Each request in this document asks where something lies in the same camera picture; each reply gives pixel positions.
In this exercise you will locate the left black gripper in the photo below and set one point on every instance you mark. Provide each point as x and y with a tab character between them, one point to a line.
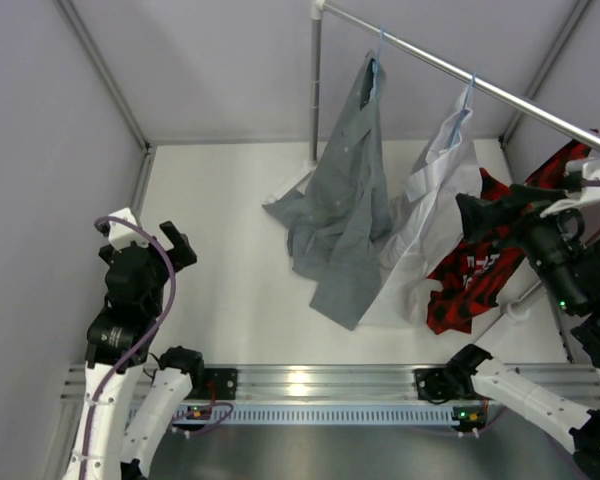
184	256

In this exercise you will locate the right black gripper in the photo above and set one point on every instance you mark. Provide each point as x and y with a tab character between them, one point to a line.
479	216

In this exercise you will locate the grey button shirt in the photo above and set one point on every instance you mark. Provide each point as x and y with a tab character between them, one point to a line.
335	224

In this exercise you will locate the light blue hanger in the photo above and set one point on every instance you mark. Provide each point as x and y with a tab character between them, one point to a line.
380	55

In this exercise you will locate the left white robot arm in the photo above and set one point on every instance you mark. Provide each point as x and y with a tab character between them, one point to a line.
111	441

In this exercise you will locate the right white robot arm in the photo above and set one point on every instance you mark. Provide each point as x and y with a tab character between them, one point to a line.
573	426

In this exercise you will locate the white hanging shirt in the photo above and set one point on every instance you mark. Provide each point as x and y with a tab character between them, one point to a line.
427	227

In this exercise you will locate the blue hanger under white shirt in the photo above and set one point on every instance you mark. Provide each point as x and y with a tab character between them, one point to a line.
460	111

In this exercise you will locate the red black plaid shirt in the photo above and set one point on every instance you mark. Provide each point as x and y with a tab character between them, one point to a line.
473	275

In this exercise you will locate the white rack foot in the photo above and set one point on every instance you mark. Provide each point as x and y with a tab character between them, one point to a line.
305	171

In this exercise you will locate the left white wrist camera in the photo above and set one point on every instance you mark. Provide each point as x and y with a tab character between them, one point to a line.
118	234

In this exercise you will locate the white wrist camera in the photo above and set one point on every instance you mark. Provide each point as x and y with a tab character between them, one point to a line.
582	186
118	234

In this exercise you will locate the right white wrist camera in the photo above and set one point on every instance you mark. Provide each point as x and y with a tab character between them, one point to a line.
582	186

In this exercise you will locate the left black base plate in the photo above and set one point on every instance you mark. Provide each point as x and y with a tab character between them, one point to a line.
219	384

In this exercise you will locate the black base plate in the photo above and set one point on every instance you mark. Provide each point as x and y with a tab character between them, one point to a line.
219	384
432	385

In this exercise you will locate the aluminium mounting rail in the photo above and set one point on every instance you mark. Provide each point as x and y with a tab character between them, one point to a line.
384	383

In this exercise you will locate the slotted grey cable duct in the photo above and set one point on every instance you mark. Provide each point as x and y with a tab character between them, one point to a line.
323	415

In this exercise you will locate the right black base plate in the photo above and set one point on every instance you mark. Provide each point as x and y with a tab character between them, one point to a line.
432	385

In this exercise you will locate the white rack upright post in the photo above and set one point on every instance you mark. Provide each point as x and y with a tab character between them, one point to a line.
317	10

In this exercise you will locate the silver clothes rack rail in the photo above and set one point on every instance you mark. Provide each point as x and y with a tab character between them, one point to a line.
520	104

